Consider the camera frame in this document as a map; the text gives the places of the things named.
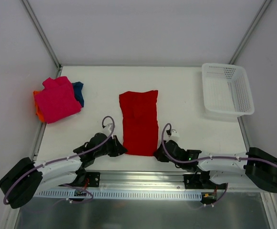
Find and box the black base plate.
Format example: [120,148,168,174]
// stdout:
[74,170,100,188]
[183,173,226,190]

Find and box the white slotted cable duct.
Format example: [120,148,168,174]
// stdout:
[35,188,202,201]

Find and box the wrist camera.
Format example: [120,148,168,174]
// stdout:
[103,123,114,136]
[166,129,180,139]

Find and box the white plastic basket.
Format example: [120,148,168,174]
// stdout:
[202,63,255,118]

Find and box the pink folded t shirt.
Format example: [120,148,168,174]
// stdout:
[35,76,82,124]

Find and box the blue folded t shirt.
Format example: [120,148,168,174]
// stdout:
[72,82,84,107]

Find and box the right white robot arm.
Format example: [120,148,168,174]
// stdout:
[154,140,277,193]

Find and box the orange folded t shirt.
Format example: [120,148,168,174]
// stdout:
[33,91,45,123]

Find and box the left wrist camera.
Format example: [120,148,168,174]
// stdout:
[103,123,114,136]

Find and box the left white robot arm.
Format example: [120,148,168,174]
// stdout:
[0,133,127,209]

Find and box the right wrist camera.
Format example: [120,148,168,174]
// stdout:
[166,129,180,139]

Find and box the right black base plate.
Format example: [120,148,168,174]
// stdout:
[183,173,226,190]

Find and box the red t shirt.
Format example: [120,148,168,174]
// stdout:
[119,90,159,156]

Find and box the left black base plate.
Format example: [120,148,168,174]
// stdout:
[74,170,100,188]

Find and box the aluminium mounting rail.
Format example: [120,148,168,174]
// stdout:
[14,168,272,192]

